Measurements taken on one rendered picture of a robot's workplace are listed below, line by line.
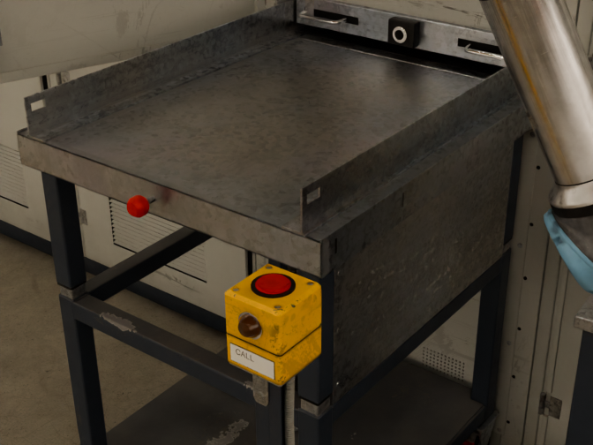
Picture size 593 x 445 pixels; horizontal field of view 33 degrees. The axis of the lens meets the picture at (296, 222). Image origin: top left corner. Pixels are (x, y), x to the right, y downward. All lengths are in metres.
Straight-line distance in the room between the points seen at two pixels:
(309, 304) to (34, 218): 1.98
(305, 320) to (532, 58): 0.38
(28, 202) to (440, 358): 1.37
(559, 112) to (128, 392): 1.55
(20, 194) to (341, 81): 1.42
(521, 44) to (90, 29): 1.09
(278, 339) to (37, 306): 1.79
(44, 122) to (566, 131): 0.89
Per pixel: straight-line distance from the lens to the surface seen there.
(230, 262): 2.46
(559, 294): 1.99
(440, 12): 1.95
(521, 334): 2.07
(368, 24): 2.03
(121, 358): 2.57
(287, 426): 1.21
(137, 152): 1.58
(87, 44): 2.02
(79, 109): 1.73
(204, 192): 1.44
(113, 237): 2.76
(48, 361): 2.60
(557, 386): 2.07
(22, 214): 3.06
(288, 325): 1.08
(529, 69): 1.13
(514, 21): 1.12
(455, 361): 2.19
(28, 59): 1.98
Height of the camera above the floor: 1.48
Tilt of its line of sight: 28 degrees down
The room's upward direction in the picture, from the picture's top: 1 degrees counter-clockwise
